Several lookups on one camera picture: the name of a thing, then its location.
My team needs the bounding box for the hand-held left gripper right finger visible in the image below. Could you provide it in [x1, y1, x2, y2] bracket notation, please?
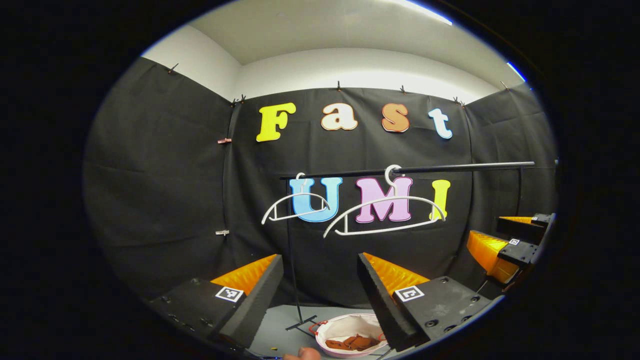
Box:
[357, 252, 505, 352]

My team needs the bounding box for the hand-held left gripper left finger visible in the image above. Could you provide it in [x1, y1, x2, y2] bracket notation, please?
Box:
[149, 253, 285, 351]

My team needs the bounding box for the white fabric laundry hamper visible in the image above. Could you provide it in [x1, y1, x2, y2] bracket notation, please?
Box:
[308, 313, 390, 359]

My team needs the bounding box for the orange corduroy shirt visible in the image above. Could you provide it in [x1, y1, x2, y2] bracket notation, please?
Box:
[325, 334, 381, 352]

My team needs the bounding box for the white plastic clothes hanger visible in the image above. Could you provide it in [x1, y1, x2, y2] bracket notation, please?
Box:
[261, 172, 332, 226]
[322, 164, 447, 239]

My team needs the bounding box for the black metal clothes rack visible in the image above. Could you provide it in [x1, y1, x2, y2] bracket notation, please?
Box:
[279, 161, 536, 332]

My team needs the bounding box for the person's left foot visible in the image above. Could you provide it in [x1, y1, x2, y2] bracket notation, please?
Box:
[282, 347, 322, 360]

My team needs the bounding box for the black backdrop cloth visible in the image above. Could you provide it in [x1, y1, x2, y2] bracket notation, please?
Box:
[82, 56, 558, 308]

